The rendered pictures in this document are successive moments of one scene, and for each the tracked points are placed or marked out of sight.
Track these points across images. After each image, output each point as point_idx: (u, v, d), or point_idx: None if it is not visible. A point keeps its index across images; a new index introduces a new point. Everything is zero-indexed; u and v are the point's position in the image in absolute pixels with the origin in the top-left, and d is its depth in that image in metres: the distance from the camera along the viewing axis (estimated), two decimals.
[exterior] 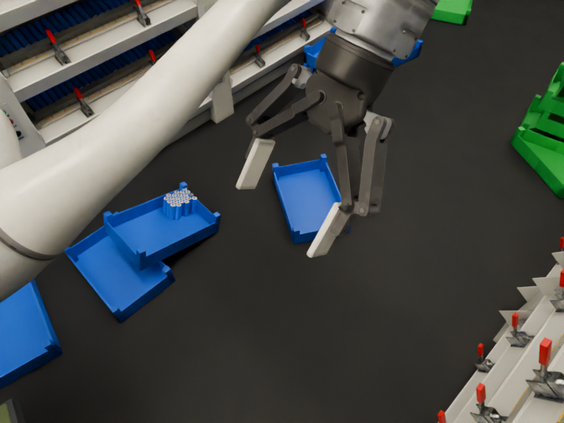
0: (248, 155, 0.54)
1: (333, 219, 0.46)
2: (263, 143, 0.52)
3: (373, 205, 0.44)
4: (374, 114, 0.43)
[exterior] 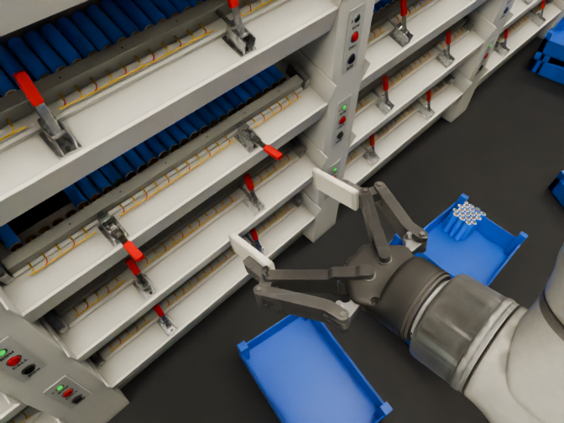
0: (249, 268, 0.47)
1: (348, 200, 0.53)
2: None
3: (383, 193, 0.51)
4: (417, 252, 0.45)
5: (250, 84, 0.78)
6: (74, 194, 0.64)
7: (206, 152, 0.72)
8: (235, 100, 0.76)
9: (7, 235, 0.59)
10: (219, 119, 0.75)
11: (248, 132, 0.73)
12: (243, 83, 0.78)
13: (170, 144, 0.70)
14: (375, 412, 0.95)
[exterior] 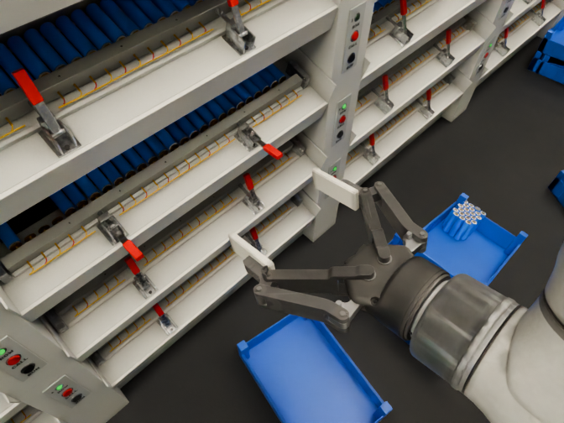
0: (249, 268, 0.47)
1: (348, 200, 0.53)
2: None
3: (383, 192, 0.51)
4: (417, 252, 0.45)
5: (250, 83, 0.78)
6: (73, 193, 0.63)
7: (205, 151, 0.72)
8: (235, 99, 0.76)
9: (7, 234, 0.59)
10: (219, 118, 0.75)
11: (248, 131, 0.73)
12: (243, 82, 0.78)
13: (170, 143, 0.70)
14: (375, 411, 0.95)
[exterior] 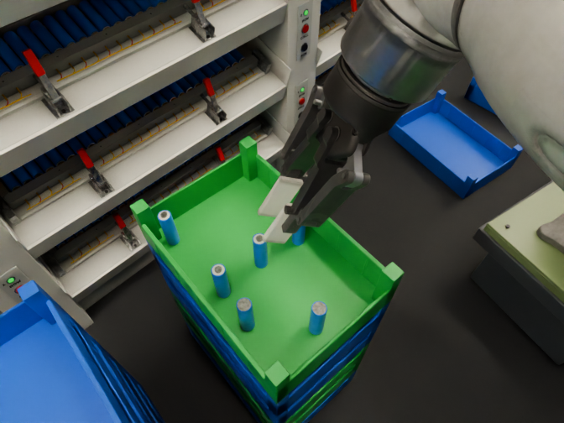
0: (295, 229, 0.50)
1: (293, 187, 0.52)
2: None
3: (292, 152, 0.51)
4: None
5: None
6: None
7: None
8: None
9: None
10: None
11: None
12: None
13: None
14: (504, 161, 1.23)
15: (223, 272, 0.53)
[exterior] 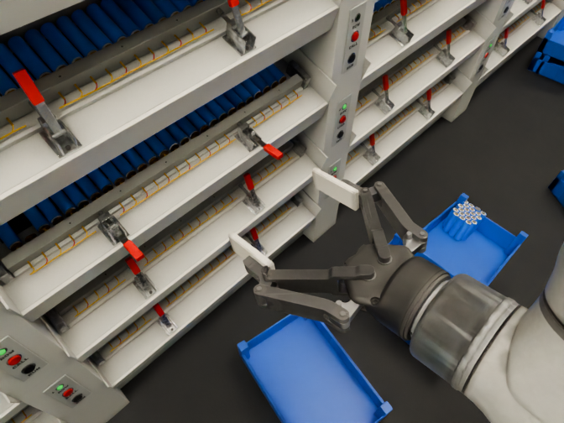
0: (249, 268, 0.47)
1: (348, 200, 0.53)
2: None
3: (383, 192, 0.51)
4: (417, 252, 0.45)
5: (250, 83, 0.78)
6: (74, 193, 0.63)
7: (206, 151, 0.72)
8: (235, 99, 0.76)
9: (7, 234, 0.59)
10: (219, 118, 0.75)
11: (248, 131, 0.73)
12: (243, 82, 0.78)
13: (171, 143, 0.70)
14: (375, 411, 0.95)
15: None
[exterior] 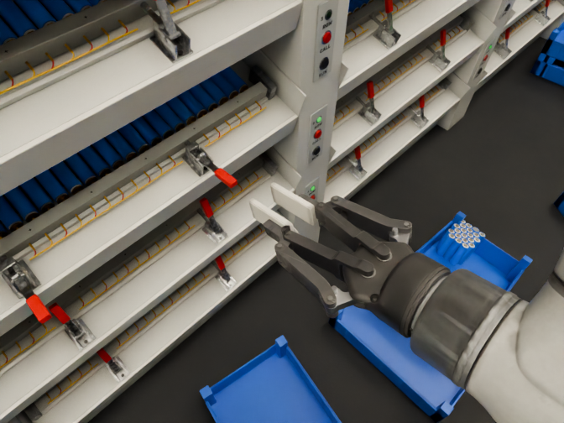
0: (269, 232, 0.51)
1: (306, 214, 0.52)
2: None
3: (340, 207, 0.50)
4: (408, 243, 0.46)
5: (203, 93, 0.65)
6: None
7: (144, 176, 0.59)
8: (184, 112, 0.63)
9: None
10: (164, 136, 0.62)
11: (196, 152, 0.60)
12: (195, 92, 0.65)
13: (100, 169, 0.57)
14: None
15: None
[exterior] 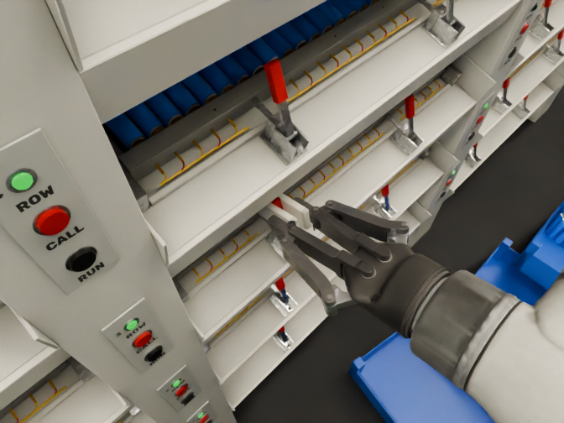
0: (274, 227, 0.51)
1: (301, 218, 0.52)
2: None
3: (335, 211, 0.50)
4: (406, 243, 0.46)
5: None
6: None
7: (365, 154, 0.65)
8: None
9: None
10: None
11: None
12: None
13: None
14: None
15: None
